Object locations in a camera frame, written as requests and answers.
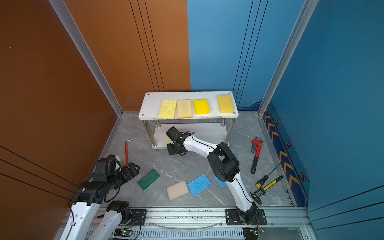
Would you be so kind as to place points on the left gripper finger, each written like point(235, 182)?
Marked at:
point(131, 175)
point(134, 167)

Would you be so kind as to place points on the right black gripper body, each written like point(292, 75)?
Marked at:
point(172, 148)

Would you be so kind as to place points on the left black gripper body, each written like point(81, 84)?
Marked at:
point(123, 173)

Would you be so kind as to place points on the green scouring sponge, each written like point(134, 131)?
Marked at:
point(148, 180)

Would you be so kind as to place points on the light yellow cellulose sponge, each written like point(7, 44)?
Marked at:
point(168, 109)

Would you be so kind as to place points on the pale yellow orange-backed sponge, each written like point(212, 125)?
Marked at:
point(184, 109)

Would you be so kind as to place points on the beige foam sponge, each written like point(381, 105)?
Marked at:
point(177, 190)

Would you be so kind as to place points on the bright yellow foam sponge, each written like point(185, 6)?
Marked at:
point(202, 107)

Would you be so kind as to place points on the golden yellow sponge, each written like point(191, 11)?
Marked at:
point(226, 105)

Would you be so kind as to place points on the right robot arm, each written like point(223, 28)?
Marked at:
point(224, 165)

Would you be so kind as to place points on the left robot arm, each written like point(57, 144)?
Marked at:
point(108, 175)

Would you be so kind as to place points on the white two-tier shelf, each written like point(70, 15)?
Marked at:
point(215, 127)

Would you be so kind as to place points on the blue cellulose sponge left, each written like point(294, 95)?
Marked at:
point(199, 184)

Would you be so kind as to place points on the blue cellulose sponge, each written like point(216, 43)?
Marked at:
point(199, 184)
point(220, 183)

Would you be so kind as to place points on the left green circuit board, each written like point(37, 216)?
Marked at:
point(122, 233)

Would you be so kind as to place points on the green circuit board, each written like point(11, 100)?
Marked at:
point(122, 233)
point(252, 233)

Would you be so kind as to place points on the blue cellulose sponge right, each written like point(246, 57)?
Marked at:
point(220, 183)

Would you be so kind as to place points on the red pipe wrench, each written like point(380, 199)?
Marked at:
point(257, 144)

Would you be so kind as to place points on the black yellow screwdriver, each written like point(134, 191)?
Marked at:
point(265, 178)

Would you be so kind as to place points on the yellow black caliper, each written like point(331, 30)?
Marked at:
point(262, 191)

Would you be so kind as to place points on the right green circuit board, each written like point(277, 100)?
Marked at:
point(252, 233)

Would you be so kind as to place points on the red handled hex key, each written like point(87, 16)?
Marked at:
point(127, 152)

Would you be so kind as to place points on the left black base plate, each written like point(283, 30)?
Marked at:
point(138, 216)

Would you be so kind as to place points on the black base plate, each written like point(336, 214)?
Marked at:
point(138, 216)
point(233, 218)

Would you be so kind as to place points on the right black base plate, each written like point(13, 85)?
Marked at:
point(233, 218)

